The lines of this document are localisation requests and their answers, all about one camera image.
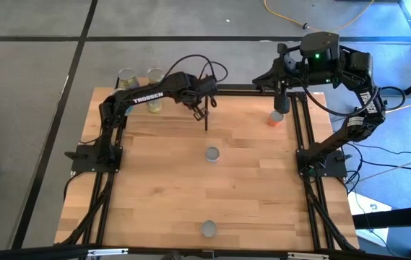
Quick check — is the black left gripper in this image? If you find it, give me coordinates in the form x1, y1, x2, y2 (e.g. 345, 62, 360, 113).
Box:
180, 74, 219, 122

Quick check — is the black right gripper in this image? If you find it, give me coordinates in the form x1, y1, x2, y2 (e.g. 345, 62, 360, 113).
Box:
252, 31, 341, 116

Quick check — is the orange can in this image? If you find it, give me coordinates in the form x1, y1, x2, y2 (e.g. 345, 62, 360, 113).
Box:
267, 110, 285, 128

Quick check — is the can with multicolour label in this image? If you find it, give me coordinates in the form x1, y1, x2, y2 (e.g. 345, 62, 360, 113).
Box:
146, 67, 165, 85

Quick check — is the small light blue can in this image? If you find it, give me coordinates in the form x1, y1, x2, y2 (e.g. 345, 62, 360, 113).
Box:
204, 146, 221, 163

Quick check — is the peas can blue yellow label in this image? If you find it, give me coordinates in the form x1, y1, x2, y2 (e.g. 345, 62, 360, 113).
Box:
117, 67, 141, 91

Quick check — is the black floor tape line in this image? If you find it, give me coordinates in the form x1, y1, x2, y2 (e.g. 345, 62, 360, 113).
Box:
0, 35, 411, 43
9, 0, 100, 250

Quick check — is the white paper sheet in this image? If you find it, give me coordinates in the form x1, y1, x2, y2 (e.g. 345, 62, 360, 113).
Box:
347, 191, 394, 248

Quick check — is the black metal beam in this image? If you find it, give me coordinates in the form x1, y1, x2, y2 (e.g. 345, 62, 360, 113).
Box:
352, 204, 411, 260

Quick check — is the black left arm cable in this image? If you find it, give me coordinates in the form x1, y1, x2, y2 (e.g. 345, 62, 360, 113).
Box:
165, 53, 229, 109

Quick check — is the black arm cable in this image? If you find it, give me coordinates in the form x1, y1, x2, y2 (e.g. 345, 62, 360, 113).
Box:
298, 82, 407, 118
165, 53, 229, 109

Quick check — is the wooden shelf black metal frame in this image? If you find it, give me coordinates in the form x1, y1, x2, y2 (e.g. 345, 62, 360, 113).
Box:
113, 76, 209, 133

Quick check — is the yellow floor cable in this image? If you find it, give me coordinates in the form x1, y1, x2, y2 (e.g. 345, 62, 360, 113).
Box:
262, 0, 376, 34

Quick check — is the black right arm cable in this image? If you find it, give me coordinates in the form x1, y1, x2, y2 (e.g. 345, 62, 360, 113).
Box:
298, 82, 407, 118

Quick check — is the black aluminium rig frame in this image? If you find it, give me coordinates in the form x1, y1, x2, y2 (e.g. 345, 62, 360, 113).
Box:
0, 82, 411, 260

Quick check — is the silver metal bracket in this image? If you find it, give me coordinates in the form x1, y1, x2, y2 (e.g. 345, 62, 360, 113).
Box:
87, 248, 129, 257
287, 251, 331, 260

